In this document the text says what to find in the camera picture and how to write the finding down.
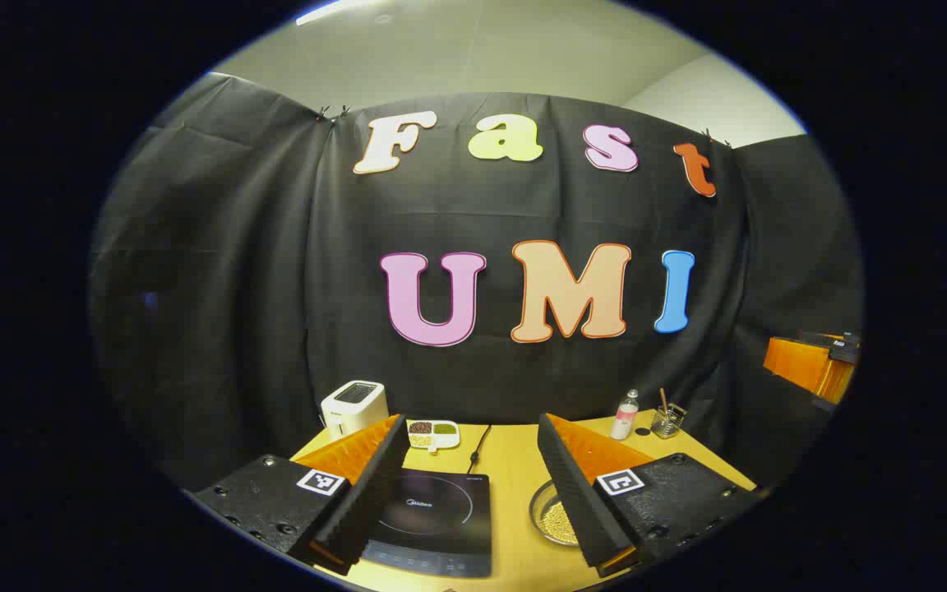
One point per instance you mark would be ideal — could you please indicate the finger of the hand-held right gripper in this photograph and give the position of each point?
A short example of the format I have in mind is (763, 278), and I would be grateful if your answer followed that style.
(806, 366)

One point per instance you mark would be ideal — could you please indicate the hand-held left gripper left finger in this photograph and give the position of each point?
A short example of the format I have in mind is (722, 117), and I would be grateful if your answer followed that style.
(371, 493)

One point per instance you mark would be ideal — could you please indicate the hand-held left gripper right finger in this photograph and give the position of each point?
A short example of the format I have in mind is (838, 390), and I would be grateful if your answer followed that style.
(580, 501)

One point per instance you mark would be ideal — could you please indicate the black induction cooktop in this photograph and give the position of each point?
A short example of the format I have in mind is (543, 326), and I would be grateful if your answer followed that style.
(441, 510)

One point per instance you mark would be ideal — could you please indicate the heap of soybeans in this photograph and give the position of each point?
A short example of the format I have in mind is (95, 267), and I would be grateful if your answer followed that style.
(560, 522)

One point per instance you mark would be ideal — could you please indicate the white divided dish of grains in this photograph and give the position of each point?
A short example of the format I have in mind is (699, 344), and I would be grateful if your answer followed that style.
(432, 434)

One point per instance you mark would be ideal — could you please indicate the white toaster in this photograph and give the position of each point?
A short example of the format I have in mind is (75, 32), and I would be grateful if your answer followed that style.
(350, 409)

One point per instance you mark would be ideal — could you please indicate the clear bottle with pink label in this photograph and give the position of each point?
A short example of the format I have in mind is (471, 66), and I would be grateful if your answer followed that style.
(625, 418)

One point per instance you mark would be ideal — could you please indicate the wooden stick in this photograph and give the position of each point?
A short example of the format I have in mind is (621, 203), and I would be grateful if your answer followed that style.
(664, 400)

